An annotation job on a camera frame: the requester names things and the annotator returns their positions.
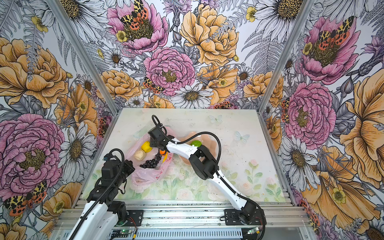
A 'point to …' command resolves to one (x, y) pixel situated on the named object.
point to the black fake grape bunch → (152, 163)
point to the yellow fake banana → (165, 157)
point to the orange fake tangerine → (162, 152)
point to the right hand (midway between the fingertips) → (155, 143)
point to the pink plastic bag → (143, 178)
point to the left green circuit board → (120, 233)
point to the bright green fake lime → (196, 143)
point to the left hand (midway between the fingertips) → (133, 166)
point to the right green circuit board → (256, 230)
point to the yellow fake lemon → (146, 147)
